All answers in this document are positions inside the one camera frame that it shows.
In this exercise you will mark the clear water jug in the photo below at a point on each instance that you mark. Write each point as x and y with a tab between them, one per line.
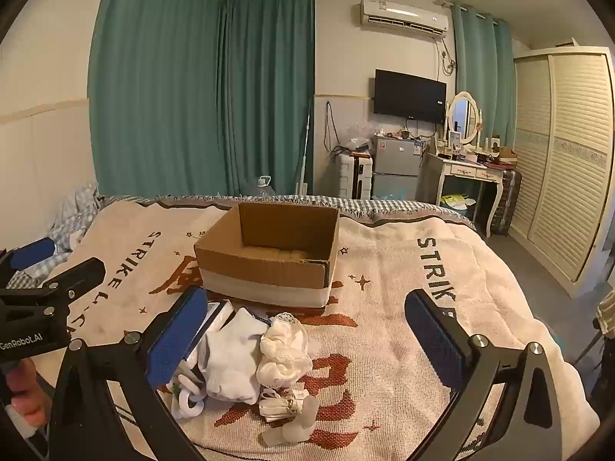
262	188

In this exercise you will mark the narrow teal curtain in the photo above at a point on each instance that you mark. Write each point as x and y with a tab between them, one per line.
480	72

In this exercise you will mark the small white picture frame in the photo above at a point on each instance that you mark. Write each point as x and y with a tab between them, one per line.
454	140

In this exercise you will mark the white air conditioner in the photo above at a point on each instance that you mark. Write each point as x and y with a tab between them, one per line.
403	17

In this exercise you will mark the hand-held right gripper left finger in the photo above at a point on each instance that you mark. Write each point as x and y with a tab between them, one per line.
178	336

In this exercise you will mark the large white sock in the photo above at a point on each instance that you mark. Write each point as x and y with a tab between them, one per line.
238	350

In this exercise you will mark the white suitcase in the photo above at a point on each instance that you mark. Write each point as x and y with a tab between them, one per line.
353	177

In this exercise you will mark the oval vanity mirror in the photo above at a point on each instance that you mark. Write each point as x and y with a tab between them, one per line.
465	115

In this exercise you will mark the air conditioner pipe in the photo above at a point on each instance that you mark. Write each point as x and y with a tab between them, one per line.
447	57

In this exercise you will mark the wide teal curtain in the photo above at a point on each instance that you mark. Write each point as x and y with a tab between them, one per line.
153	96

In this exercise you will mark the yellow-green bag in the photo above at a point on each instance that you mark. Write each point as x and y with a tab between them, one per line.
454	201

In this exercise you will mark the blue checked quilt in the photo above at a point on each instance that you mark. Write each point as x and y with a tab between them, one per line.
72	221

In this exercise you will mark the white mop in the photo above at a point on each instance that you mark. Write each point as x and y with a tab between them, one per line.
304	163

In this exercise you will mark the small grey fridge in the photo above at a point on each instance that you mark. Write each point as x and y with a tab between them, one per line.
396	163

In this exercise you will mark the teal curtain beside corner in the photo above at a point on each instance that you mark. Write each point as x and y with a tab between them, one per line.
269	96

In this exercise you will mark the cream louvred wardrobe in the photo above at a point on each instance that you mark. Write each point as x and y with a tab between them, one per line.
567	153

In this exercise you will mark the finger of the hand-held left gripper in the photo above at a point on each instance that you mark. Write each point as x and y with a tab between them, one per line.
31	254
81	273

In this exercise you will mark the person's left hand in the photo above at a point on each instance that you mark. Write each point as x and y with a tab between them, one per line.
29	389

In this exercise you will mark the black wall television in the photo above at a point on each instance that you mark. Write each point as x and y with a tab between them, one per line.
411	97

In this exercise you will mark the white mesh cloth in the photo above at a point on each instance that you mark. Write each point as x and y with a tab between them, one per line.
211	317

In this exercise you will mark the striped hanging cloth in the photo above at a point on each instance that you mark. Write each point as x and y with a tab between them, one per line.
606	312

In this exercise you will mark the cardboard box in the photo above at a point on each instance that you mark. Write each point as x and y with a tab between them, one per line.
269	273

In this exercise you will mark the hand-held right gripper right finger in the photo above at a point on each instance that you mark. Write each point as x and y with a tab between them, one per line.
432	341

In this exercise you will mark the dark checked suitcase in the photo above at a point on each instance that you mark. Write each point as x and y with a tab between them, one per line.
507	201

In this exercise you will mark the cream lace-trimmed cloth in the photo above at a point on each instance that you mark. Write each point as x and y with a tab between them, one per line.
283	355

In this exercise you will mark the white dressing table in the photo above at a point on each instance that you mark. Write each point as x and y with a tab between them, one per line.
461	170

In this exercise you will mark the clear plastic bag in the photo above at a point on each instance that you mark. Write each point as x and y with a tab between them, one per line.
358	139

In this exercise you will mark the printed blanket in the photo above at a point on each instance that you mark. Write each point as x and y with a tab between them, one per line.
384	297

